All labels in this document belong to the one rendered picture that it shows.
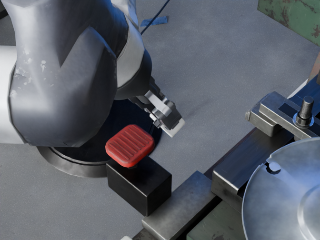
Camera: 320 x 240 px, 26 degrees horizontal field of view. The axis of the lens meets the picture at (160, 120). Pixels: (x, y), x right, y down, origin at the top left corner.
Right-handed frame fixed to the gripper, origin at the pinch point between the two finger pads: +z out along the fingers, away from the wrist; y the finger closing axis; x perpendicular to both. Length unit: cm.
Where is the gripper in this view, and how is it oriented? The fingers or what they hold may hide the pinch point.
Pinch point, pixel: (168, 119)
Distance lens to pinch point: 96.7
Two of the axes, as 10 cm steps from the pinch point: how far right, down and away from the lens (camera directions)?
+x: 6.8, -7.4, 0.3
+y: 6.6, 5.9, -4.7
